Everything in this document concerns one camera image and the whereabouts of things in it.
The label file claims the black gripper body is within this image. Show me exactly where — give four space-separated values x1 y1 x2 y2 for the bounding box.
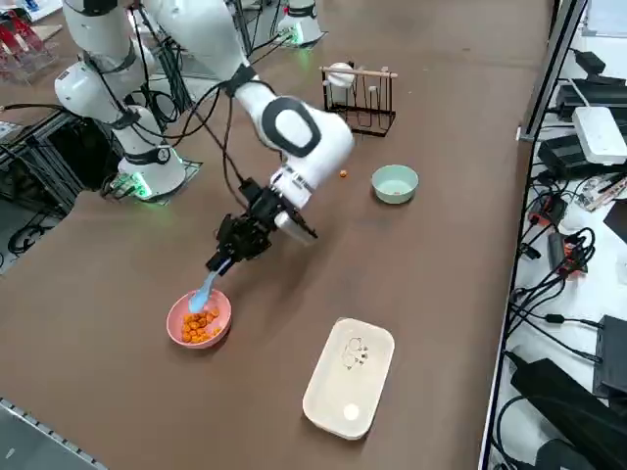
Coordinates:
238 178 295 237

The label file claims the blue plastic spoon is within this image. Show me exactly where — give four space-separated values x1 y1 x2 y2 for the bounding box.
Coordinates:
187 261 231 314

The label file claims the orange popcorn pile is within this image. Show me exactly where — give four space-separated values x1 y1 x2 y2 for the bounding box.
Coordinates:
180 306 222 344

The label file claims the pink bowl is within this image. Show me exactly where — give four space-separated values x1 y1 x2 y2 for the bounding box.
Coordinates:
166 289 233 350

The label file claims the green bowl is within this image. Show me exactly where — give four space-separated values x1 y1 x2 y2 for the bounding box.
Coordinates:
370 164 420 206

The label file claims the white cup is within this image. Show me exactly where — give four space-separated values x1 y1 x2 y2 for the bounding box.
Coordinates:
326 62 356 104

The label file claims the cream rectangular tray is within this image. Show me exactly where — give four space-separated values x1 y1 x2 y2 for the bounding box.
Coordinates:
302 317 397 441

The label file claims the clear acrylic box with red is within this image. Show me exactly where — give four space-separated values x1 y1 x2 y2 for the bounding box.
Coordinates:
0 13 63 87

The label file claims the black power adapter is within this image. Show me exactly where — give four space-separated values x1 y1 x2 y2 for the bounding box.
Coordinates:
537 134 597 180

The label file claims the orange and black plug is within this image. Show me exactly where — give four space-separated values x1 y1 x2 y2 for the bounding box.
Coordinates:
547 228 597 281

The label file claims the black flat device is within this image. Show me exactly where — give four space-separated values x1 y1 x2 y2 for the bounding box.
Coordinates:
557 77 627 118

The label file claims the small black adapter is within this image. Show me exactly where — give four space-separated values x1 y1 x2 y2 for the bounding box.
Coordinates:
572 48 606 75

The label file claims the black box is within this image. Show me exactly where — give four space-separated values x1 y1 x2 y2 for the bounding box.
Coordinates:
592 315 627 398

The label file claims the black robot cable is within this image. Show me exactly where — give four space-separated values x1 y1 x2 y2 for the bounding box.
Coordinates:
166 80 254 207

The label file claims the black wire cup rack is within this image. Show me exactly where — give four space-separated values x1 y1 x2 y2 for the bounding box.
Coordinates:
320 64 399 138

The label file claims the black aluminium frame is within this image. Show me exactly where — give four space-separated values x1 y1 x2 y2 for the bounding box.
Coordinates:
0 105 123 216

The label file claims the aluminium rail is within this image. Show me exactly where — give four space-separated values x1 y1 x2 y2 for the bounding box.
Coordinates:
0 397 107 470

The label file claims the black cable with inline block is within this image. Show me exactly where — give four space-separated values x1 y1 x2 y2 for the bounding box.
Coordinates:
508 288 608 344

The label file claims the aluminium frame post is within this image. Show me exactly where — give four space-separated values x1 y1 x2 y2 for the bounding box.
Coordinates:
517 0 589 143

